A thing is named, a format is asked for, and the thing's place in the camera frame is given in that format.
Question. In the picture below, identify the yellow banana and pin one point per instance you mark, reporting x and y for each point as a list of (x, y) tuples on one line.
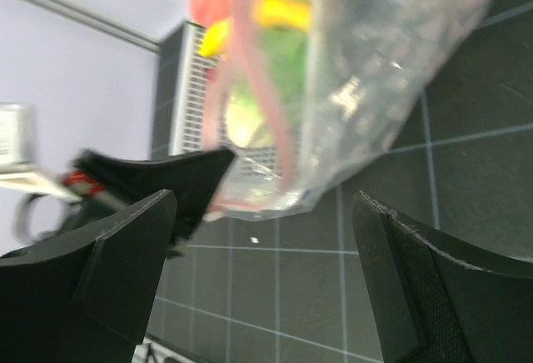
[(267, 13)]

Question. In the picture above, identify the red grape bunch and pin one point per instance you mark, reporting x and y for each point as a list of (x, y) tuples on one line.
[(211, 75)]

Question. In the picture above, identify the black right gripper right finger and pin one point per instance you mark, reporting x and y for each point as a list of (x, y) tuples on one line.
[(436, 298)]

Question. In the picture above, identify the green lettuce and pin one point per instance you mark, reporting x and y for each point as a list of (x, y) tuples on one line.
[(284, 53)]

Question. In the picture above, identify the white perforated plastic basket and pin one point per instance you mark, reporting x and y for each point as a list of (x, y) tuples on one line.
[(200, 119)]

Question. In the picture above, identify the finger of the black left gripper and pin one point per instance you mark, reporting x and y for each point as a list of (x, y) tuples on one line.
[(193, 178)]

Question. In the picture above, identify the pink peach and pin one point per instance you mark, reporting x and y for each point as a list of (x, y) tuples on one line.
[(205, 13)]

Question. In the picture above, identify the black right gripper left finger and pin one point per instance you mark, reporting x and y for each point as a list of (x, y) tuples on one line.
[(87, 295)]

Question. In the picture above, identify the pink dotted zip bag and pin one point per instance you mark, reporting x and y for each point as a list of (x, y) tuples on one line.
[(367, 62)]

